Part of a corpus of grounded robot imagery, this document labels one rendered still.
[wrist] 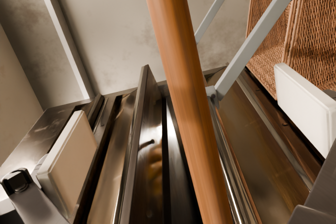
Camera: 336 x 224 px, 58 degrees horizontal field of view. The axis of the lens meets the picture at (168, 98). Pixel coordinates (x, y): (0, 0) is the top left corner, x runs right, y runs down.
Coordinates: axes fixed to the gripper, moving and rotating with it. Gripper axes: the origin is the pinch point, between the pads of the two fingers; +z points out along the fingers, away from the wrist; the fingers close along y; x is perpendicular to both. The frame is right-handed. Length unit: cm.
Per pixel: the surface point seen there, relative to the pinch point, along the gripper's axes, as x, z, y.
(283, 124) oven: -54, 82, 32
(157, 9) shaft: 6.2, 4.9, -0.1
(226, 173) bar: -17.5, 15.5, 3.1
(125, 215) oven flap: -40, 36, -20
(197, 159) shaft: -6.9, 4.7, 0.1
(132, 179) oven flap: -39, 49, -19
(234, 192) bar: -17.5, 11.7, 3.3
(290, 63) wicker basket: -34, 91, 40
